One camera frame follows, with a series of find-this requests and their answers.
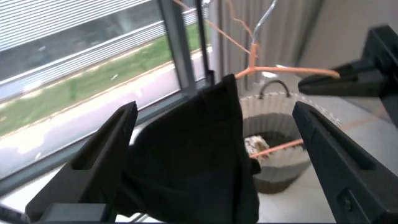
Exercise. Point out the beige curtain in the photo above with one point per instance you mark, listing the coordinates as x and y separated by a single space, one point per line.
289 31

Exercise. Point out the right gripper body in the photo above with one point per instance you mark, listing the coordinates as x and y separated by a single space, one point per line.
387 53

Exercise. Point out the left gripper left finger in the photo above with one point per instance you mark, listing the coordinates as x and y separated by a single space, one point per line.
90 174

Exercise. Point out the black garment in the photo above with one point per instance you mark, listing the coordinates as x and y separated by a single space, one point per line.
192 155

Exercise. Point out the black clothes rack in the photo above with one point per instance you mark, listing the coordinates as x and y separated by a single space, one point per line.
203 40

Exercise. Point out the window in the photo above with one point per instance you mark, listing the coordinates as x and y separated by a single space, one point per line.
93 62

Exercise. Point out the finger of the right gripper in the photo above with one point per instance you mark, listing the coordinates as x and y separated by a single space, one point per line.
348 82

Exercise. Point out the white laundry basket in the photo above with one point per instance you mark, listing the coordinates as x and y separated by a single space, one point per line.
273 174

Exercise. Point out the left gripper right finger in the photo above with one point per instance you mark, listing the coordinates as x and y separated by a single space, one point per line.
351 180

